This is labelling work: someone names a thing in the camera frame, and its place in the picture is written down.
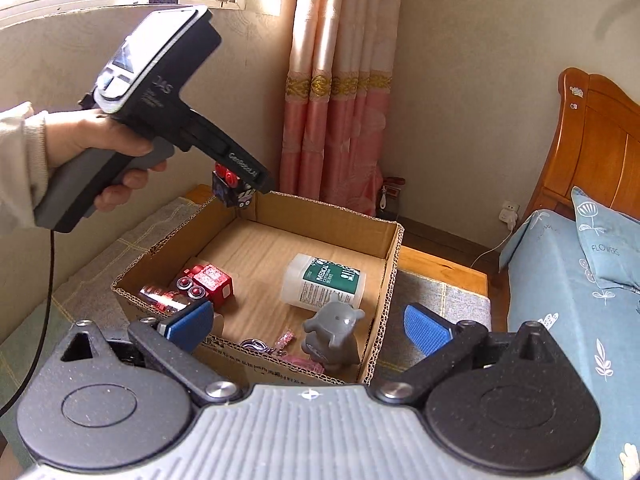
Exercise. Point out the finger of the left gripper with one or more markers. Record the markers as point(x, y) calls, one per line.
point(220, 147)

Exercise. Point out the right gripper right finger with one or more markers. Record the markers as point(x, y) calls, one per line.
point(445, 346)

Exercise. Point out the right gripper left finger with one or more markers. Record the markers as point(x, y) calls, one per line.
point(167, 347)

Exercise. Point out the black red toy train car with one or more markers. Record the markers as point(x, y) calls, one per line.
point(231, 190)

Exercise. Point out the red S.L toy train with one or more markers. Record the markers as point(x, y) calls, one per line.
point(206, 281)

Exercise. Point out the pink keychain charm with ring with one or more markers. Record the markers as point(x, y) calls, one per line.
point(280, 350)

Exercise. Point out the grey monster figurine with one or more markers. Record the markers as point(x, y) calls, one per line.
point(330, 335)

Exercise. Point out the white medical cotton swab bottle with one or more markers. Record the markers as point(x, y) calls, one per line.
point(310, 283)

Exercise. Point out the white sleeve forearm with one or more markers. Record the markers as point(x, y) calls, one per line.
point(24, 173)

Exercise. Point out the green grey checked table cloth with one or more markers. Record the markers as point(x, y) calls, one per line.
point(89, 294)

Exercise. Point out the open cardboard box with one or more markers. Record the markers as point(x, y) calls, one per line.
point(254, 246)

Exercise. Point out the blue floral bed sheet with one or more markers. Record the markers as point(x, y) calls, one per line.
point(550, 281)

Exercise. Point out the pink curtain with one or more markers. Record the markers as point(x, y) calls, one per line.
point(337, 94)

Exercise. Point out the blue floral pillow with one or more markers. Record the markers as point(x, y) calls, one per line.
point(610, 242)

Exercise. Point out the wooden bed headboard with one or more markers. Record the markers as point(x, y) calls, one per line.
point(595, 147)

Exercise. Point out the white wall socket with plug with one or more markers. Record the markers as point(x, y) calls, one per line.
point(509, 214)

